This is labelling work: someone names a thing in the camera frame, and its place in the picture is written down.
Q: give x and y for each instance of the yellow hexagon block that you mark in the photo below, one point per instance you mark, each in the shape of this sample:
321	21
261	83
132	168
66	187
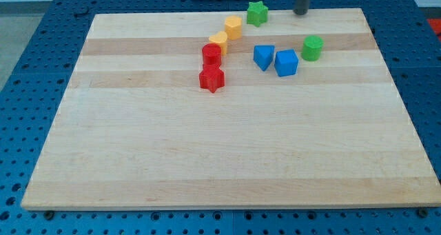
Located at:
233	27

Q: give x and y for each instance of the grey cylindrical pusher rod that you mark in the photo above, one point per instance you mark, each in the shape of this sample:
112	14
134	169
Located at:
301	7

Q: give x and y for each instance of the red cylinder block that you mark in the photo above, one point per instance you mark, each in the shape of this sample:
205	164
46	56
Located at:
212	54

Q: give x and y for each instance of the green cylinder block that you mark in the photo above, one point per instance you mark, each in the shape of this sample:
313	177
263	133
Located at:
312	47

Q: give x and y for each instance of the blue triangle block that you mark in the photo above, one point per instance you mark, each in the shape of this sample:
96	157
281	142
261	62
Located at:
263	56

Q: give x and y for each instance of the red star block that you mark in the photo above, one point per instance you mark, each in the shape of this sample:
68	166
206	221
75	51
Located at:
211	78

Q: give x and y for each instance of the blue cube block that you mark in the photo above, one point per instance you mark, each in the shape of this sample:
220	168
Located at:
286	62

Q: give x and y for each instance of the green star block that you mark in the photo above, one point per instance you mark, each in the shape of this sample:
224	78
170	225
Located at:
257	13

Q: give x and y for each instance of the yellow heart block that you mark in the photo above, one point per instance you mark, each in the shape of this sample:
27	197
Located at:
220	39

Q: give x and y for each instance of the wooden board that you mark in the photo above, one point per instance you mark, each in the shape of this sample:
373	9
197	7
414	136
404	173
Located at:
134	130

